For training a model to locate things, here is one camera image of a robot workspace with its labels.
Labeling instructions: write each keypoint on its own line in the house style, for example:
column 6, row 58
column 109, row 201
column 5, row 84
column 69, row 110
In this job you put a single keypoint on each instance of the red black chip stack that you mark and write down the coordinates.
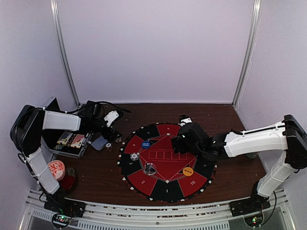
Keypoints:
column 108, row 147

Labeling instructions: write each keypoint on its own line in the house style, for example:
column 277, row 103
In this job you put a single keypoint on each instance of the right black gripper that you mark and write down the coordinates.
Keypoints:
column 182, row 149

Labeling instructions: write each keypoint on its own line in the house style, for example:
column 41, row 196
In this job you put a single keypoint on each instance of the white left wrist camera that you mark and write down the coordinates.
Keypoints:
column 111, row 117

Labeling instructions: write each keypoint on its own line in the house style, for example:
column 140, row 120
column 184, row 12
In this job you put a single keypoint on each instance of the aluminium frame post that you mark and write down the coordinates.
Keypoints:
column 254, row 26
column 62, row 49

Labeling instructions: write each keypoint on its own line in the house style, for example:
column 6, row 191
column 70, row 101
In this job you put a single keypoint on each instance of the aluminium poker case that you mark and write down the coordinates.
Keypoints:
column 51, row 136

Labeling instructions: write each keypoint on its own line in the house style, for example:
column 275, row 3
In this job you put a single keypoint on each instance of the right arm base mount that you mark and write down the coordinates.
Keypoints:
column 247, row 206

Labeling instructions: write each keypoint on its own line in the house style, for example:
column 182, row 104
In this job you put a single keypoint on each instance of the white grey chip stack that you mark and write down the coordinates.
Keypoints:
column 118, row 140

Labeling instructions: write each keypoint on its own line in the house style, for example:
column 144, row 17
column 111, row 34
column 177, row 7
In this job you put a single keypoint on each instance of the patterned paper cup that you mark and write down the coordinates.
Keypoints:
column 251, row 155

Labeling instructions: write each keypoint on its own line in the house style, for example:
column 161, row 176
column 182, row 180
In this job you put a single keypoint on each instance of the round red black poker mat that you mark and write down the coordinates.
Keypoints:
column 169, row 184

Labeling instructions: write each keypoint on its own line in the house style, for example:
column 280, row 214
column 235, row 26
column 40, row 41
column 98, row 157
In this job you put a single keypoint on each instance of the red floral round tin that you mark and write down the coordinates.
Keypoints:
column 57, row 169

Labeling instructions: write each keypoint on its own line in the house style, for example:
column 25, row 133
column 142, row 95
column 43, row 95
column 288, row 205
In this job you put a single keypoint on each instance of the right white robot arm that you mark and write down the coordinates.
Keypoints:
column 287, row 136

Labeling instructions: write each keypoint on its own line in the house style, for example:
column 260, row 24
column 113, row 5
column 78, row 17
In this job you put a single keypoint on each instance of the right aluminium frame post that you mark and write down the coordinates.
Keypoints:
column 254, row 26

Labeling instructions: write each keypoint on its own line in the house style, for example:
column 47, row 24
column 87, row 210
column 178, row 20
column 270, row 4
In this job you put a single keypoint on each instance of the left aluminium frame post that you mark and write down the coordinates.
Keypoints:
column 62, row 49

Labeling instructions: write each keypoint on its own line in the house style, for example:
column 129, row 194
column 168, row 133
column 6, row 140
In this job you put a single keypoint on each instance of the red gold card box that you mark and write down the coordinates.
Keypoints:
column 77, row 141

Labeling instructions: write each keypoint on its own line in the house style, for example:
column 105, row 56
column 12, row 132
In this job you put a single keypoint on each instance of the black gold card box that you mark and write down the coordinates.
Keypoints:
column 65, row 139

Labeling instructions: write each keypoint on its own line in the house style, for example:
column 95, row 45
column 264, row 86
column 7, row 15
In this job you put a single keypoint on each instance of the white chips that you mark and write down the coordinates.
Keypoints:
column 134, row 156

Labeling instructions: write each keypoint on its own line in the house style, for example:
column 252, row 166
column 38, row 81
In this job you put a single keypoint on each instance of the front aluminium rail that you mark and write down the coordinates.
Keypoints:
column 211, row 216

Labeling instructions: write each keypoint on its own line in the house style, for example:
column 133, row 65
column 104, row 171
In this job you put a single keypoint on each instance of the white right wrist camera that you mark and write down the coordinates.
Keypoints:
column 184, row 119

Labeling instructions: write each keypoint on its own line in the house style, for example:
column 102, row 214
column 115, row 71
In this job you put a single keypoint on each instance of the dark red round lid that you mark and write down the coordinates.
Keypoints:
column 69, row 178

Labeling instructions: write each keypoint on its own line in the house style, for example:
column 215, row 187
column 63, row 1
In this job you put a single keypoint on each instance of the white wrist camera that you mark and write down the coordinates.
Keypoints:
column 184, row 119
column 111, row 117

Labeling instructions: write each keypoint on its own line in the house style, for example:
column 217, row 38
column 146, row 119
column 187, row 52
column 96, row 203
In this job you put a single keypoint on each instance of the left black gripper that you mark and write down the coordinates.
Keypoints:
column 106, row 134

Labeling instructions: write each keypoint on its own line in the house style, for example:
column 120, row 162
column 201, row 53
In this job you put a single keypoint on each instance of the blue playing card deck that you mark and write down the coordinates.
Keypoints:
column 99, row 143

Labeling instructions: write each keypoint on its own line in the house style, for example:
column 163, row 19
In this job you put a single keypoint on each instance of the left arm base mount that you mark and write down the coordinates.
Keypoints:
column 59, row 204

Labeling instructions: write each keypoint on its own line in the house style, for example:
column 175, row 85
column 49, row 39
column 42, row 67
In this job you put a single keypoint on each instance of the orange big blind button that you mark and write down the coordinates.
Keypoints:
column 188, row 171

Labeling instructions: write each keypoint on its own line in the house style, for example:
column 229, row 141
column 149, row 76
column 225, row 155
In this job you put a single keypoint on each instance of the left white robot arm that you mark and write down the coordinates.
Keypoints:
column 26, row 133

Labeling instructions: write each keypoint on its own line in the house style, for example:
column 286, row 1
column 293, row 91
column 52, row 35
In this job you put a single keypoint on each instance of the blue small blind button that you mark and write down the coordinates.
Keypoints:
column 145, row 144

